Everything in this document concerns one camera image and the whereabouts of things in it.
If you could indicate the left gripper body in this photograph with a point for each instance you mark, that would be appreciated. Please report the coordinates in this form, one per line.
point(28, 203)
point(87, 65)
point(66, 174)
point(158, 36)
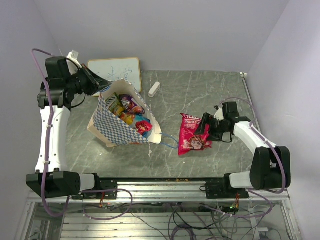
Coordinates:
point(82, 82)

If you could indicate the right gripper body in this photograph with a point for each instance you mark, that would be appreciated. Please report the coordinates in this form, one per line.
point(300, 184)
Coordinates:
point(217, 128)

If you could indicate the red chips bag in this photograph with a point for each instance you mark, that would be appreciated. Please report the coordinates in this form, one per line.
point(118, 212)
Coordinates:
point(188, 139)

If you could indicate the purple snack bag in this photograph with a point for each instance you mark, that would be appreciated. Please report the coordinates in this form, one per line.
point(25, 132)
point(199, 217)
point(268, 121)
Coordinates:
point(131, 106)

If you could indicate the checkered paper bag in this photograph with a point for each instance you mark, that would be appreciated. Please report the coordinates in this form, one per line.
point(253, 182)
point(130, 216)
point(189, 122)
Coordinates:
point(112, 131)

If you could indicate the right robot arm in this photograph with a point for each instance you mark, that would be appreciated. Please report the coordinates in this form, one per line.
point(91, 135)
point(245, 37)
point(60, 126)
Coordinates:
point(271, 164)

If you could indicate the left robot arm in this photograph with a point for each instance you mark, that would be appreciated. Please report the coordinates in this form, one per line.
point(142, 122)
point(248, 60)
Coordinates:
point(66, 77)

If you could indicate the green Fox's candy bag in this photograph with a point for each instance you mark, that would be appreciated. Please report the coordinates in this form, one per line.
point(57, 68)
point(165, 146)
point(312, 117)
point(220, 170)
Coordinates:
point(114, 105)

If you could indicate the orange yellow snack bag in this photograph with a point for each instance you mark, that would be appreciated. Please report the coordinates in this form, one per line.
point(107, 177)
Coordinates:
point(128, 118)

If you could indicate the blue red snack bag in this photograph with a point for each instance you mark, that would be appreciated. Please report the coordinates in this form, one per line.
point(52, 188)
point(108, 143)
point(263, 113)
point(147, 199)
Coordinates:
point(143, 127)

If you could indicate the small whiteboard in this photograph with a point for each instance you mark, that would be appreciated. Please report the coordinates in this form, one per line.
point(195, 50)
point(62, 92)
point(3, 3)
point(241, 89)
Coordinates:
point(114, 69)

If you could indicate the white board eraser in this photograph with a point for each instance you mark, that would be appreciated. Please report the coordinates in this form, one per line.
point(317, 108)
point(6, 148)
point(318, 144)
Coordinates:
point(154, 89)

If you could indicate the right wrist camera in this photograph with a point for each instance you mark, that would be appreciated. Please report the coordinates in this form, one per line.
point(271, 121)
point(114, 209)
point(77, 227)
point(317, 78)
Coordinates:
point(219, 115)

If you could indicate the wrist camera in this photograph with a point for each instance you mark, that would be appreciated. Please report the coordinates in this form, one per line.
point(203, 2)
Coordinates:
point(73, 56)
point(219, 115)

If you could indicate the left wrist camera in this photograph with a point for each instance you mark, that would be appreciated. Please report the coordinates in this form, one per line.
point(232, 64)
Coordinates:
point(73, 56)

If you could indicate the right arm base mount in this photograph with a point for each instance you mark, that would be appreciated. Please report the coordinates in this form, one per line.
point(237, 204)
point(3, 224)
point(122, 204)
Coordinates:
point(220, 188)

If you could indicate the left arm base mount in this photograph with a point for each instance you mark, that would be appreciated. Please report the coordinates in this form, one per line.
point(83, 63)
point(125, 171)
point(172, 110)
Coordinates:
point(106, 189)

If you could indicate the aluminium frame rail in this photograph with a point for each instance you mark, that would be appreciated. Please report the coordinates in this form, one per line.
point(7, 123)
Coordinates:
point(164, 192)

